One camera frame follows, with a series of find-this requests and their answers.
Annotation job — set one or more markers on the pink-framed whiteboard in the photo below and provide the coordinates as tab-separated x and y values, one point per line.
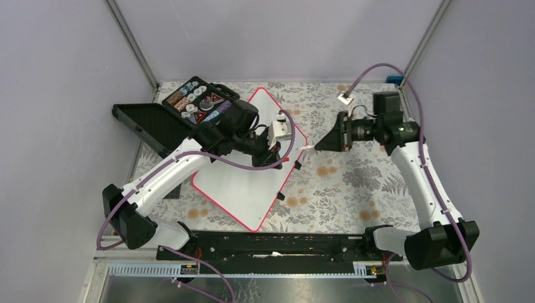
246	195

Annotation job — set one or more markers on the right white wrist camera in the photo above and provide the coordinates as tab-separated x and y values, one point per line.
346	98

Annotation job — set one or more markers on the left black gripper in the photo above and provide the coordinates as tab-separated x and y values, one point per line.
264	159

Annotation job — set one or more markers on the blue corner bracket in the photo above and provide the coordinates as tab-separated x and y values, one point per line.
396	80

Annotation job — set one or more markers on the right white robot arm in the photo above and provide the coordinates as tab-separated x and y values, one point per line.
445	237

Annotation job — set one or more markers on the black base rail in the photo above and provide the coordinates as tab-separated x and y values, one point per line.
260	253

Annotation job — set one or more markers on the black building block plate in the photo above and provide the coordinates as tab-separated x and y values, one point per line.
174	194

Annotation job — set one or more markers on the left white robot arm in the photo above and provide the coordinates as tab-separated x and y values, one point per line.
127	209

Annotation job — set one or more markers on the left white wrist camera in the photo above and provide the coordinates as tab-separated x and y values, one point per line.
279	129

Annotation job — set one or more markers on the black poker chip case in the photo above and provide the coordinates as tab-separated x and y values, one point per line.
165	125

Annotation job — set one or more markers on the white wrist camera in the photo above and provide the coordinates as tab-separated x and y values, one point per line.
346	98
279	129

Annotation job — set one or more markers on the white cable duct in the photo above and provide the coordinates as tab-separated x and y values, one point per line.
153	270

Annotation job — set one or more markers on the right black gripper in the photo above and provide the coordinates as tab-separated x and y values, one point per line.
340	136

